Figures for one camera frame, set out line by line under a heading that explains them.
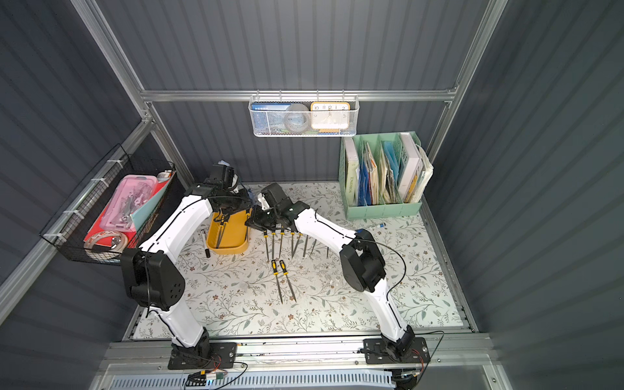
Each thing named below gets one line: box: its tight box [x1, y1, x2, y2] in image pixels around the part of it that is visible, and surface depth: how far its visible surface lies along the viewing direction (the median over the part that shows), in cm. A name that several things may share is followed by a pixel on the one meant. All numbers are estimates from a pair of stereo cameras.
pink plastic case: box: [99, 173, 158, 233], surface depth 74 cm
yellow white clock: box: [310, 101, 351, 134], surface depth 90 cm
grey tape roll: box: [283, 102, 311, 134], surface depth 89 cm
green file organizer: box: [338, 130, 423, 221], surface depth 101 cm
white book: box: [398, 132, 424, 204], surface depth 101 cm
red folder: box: [84, 170, 176, 249], surface depth 70 cm
